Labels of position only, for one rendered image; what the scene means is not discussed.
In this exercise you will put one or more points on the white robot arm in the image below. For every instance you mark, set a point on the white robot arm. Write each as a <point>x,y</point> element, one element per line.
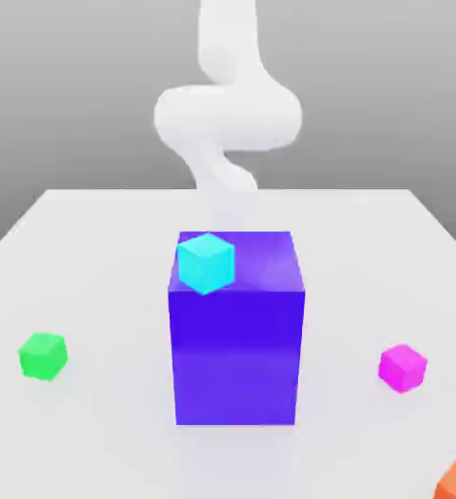
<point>228,113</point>

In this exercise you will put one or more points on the small cyan cube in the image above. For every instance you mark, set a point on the small cyan cube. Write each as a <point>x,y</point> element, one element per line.
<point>205,263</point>

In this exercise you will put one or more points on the small magenta cube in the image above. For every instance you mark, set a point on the small magenta cube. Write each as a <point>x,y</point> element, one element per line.
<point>402,368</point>

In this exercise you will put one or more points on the small green cube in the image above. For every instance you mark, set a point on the small green cube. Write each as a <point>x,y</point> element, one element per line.
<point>43,356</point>

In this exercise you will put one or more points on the large purple box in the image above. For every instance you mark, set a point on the large purple box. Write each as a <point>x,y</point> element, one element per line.
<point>235,351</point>

